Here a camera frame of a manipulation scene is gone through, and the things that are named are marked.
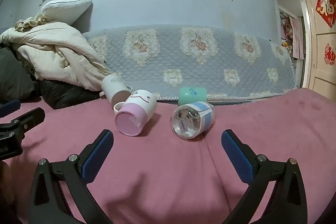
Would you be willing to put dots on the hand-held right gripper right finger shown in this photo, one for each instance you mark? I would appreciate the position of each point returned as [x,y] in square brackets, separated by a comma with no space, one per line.
[237,157]

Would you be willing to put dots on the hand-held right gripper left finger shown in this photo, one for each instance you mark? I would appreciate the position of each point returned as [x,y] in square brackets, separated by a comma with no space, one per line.
[96,157]

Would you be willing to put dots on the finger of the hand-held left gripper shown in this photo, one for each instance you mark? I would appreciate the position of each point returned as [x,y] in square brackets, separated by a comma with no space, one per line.
[31,116]
[9,107]

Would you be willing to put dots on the clear cup with blue band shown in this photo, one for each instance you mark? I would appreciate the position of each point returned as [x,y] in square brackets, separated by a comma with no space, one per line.
[194,119]

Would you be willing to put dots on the pink and white mug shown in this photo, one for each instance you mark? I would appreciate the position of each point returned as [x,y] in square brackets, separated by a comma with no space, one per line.
[136,113]

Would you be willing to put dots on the mint green cup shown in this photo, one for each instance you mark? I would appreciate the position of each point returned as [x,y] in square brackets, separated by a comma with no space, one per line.
[191,94]

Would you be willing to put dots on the dark grey cloth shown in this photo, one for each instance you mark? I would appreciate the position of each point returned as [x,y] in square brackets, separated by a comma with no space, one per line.
[14,74]

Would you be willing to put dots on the black padded jacket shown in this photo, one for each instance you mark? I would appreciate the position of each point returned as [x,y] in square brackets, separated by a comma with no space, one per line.
[68,94]

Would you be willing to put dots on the cream quilt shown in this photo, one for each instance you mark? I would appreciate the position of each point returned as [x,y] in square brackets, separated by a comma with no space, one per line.
[55,53]

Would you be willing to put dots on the pink blanket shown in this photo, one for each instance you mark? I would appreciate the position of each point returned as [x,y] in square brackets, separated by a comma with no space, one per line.
[162,176]

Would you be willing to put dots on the plain white mug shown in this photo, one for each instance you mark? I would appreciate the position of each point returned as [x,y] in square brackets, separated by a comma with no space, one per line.
[115,87]

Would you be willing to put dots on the cream ruffled cloth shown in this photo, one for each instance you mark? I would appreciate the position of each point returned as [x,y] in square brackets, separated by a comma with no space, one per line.
[29,23]

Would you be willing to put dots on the grey floral quilted cover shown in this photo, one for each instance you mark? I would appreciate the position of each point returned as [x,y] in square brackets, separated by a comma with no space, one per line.
[199,61]

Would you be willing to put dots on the white pillow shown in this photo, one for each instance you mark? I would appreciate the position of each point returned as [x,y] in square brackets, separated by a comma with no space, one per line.
[67,10]

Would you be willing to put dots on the cream panel door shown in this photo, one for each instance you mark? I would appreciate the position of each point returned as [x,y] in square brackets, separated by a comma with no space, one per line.
[319,56]

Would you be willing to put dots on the pink hanging cloth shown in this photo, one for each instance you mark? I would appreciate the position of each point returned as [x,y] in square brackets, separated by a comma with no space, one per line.
[296,37]

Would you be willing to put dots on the small red paper door decoration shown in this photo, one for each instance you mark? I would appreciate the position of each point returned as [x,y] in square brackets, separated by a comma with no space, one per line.
[330,54]

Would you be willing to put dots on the large red paper door decoration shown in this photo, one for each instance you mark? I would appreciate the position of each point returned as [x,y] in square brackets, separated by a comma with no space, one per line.
[326,6]

